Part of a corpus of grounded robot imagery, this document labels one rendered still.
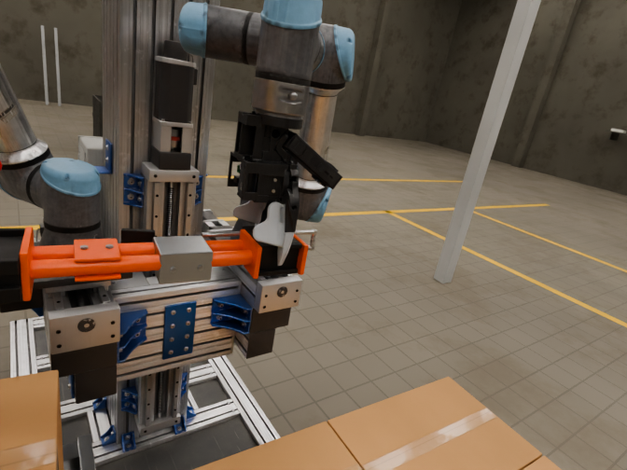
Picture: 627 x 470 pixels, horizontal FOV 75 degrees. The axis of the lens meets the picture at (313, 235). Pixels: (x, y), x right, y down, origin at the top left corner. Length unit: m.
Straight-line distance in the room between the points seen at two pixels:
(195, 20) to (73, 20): 12.21
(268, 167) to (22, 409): 0.58
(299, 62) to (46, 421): 0.68
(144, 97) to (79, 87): 11.73
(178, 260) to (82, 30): 12.42
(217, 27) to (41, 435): 0.68
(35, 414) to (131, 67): 0.81
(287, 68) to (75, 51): 12.39
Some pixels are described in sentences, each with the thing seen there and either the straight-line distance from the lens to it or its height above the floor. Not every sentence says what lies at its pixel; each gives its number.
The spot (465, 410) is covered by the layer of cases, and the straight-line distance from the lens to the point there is 1.67.
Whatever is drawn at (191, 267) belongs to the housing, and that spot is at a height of 1.27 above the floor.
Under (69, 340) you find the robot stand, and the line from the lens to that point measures 1.04.
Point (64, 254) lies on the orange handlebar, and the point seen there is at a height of 1.28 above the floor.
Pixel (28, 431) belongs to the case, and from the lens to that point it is 0.84.
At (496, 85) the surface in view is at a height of 1.79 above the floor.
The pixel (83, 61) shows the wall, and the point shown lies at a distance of 12.91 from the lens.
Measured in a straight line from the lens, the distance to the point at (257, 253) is 0.58.
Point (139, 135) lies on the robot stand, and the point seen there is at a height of 1.32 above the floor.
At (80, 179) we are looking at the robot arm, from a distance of 1.04.
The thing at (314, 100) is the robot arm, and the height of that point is 1.49.
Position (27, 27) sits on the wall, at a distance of 12.81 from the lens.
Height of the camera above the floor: 1.53
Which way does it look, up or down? 20 degrees down
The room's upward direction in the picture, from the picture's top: 10 degrees clockwise
